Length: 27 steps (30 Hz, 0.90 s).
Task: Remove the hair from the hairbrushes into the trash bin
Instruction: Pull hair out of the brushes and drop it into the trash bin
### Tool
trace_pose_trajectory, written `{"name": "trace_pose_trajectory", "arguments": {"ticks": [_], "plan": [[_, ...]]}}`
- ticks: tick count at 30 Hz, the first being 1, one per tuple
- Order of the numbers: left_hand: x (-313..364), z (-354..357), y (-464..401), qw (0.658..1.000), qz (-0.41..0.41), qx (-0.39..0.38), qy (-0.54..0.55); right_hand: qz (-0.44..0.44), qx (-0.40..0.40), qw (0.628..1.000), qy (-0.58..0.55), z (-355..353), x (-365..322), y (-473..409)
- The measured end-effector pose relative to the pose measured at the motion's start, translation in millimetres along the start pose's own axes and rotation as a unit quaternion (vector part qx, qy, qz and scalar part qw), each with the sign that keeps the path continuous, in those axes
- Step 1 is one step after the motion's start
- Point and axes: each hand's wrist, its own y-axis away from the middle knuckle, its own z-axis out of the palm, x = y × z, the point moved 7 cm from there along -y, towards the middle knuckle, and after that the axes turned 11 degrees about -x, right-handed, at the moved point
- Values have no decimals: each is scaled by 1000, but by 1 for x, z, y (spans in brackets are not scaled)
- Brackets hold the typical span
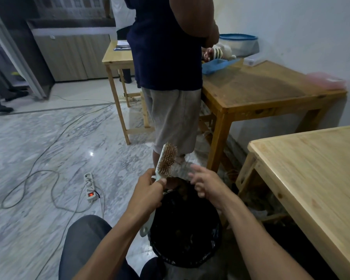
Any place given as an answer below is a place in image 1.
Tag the person's left forearm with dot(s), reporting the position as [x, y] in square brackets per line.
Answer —
[110, 253]

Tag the person's black shoe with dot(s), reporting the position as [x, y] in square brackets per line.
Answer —
[153, 269]

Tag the blue plastic tray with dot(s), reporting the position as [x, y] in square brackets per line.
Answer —
[217, 67]

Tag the grey trash bin black liner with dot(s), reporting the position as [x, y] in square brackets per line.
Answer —
[186, 230]

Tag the dark brown wooden table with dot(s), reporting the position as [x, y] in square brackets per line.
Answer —
[265, 84]

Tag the small white box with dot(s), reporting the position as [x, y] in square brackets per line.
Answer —
[254, 61]

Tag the wood grain kitchen cabinet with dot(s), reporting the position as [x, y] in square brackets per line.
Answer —
[70, 58]

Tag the person's left hand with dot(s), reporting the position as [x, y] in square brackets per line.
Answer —
[145, 198]

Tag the white power strip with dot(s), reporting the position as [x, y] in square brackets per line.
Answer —
[89, 188]

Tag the clear container blue lid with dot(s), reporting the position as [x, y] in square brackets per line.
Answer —
[240, 45]

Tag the striped plush toy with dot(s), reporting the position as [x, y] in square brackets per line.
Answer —
[218, 53]

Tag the pink plastic box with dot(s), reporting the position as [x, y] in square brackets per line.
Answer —
[326, 81]

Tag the person's right forearm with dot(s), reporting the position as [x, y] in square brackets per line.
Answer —
[259, 247]

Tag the grey refrigerator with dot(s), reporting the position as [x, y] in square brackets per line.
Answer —
[32, 55]

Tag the person's right hand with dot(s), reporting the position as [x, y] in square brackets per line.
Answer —
[213, 188]

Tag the small light wooden table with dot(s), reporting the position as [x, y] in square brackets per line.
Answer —
[116, 56]

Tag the papers with pen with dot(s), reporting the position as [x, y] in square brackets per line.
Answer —
[122, 46]

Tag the person's left leg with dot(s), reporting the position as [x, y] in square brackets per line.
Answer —
[81, 242]

